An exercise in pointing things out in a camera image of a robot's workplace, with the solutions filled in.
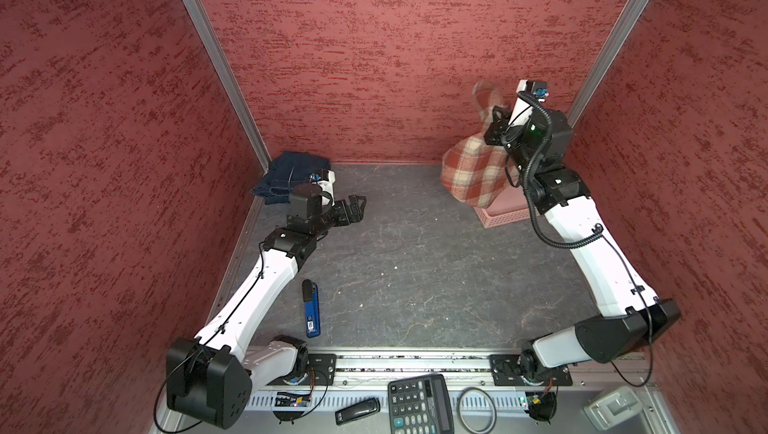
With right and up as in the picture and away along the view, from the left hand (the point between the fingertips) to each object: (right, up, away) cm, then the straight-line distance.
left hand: (352, 206), depth 79 cm
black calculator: (+18, -46, -11) cm, 51 cm away
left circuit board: (-15, -48, -7) cm, 51 cm away
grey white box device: (+62, -46, -12) cm, 78 cm away
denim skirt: (-28, +13, +30) cm, 43 cm away
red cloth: (+32, +9, -6) cm, 34 cm away
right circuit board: (+48, -48, -8) cm, 69 cm away
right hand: (+35, +22, -11) cm, 43 cm away
